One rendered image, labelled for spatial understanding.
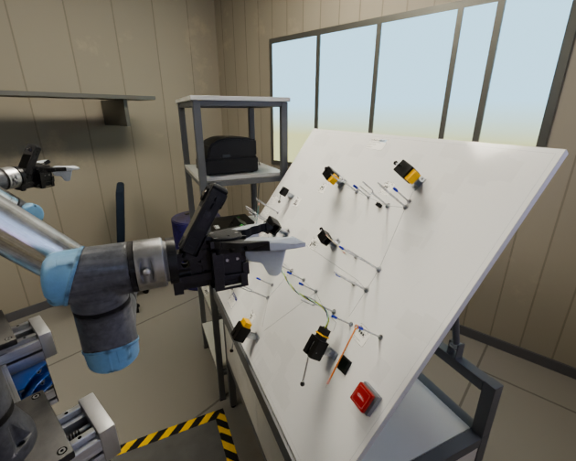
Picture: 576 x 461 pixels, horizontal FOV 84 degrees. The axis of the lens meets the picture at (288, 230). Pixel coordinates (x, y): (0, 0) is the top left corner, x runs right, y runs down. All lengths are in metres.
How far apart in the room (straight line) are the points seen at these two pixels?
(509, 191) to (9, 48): 3.49
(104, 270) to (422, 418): 1.13
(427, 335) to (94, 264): 0.71
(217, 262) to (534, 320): 2.77
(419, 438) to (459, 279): 0.60
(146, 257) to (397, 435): 1.01
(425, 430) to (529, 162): 0.87
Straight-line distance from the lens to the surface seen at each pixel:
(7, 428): 0.86
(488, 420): 1.32
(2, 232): 0.63
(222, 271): 0.50
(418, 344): 0.88
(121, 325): 0.54
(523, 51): 2.74
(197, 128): 1.67
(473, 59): 2.79
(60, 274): 0.51
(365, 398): 0.90
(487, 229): 0.91
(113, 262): 0.49
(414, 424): 1.32
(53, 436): 0.90
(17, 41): 3.65
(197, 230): 0.49
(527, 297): 2.99
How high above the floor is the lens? 1.77
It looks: 20 degrees down
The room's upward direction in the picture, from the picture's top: straight up
